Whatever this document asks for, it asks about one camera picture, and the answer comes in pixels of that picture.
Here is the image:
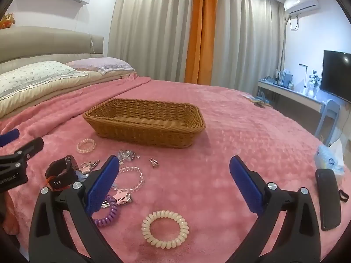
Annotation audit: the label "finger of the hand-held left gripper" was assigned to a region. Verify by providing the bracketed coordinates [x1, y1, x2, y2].
[0, 129, 20, 147]
[0, 137, 45, 170]

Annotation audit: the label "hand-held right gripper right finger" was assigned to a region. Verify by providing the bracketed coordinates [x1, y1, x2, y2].
[230, 156, 322, 263]

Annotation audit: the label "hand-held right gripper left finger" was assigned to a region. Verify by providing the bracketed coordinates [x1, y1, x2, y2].
[28, 155, 122, 263]

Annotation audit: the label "purple spiral hair tie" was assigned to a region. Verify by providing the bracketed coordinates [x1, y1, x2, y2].
[93, 194, 121, 227]

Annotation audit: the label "clear crystal bead bracelet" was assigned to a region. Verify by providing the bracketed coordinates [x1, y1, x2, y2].
[112, 165, 144, 191]

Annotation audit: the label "black wrist watch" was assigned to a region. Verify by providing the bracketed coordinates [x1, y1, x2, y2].
[45, 155, 81, 191]

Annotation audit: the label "pink bead bracelet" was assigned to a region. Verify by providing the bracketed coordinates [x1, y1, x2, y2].
[76, 139, 95, 154]

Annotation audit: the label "brown wicker basket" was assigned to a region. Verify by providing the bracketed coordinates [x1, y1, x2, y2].
[83, 98, 206, 149]

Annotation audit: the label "cream spiral hair tie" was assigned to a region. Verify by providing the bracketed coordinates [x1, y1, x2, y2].
[141, 210, 189, 243]

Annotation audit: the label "silver crystal jewelry cluster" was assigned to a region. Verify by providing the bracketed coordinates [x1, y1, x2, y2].
[117, 149, 141, 162]

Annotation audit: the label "person's left hand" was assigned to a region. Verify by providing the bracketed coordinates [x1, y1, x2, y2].
[0, 193, 20, 235]

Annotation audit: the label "light blue hair clip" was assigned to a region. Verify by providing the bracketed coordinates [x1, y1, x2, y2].
[73, 170, 89, 183]

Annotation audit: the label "pink fleece blanket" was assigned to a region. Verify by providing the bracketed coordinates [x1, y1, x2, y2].
[0, 75, 333, 263]

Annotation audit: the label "beige folded quilt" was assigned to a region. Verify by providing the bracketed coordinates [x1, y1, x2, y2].
[0, 70, 138, 119]

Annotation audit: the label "floral white pillow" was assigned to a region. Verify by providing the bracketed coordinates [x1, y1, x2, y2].
[0, 61, 88, 100]

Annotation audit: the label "black glasses case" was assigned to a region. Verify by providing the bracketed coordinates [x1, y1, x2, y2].
[315, 168, 342, 232]

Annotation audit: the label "white tissue packet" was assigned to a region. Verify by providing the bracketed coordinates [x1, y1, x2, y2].
[314, 138, 345, 176]

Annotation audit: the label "beige padded headboard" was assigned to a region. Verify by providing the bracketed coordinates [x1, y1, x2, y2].
[0, 25, 105, 74]

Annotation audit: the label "white desk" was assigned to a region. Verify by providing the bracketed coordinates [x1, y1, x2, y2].
[257, 79, 328, 113]

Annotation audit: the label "light blue chair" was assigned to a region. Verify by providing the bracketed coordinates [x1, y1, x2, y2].
[314, 100, 341, 145]

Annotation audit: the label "lilac pillow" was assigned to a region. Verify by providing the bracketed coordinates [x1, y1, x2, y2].
[65, 57, 135, 75]

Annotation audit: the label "upright books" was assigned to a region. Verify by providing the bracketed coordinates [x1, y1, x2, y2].
[275, 69, 294, 89]

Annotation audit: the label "orange plush toy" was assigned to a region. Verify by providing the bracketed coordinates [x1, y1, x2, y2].
[0, 12, 16, 30]

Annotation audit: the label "vase with flowers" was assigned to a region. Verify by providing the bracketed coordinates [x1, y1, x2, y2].
[306, 70, 322, 97]

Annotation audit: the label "white desk lamp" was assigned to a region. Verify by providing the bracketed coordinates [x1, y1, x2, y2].
[299, 64, 309, 91]

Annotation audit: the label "grey curtain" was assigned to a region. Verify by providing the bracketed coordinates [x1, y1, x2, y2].
[211, 0, 286, 105]
[107, 0, 198, 82]

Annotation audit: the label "black television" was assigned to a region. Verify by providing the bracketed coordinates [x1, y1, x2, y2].
[320, 50, 351, 103]

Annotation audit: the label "orange curtain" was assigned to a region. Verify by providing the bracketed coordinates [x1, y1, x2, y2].
[184, 0, 219, 86]

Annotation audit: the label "white air conditioner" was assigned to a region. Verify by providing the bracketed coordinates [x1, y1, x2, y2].
[283, 0, 321, 14]

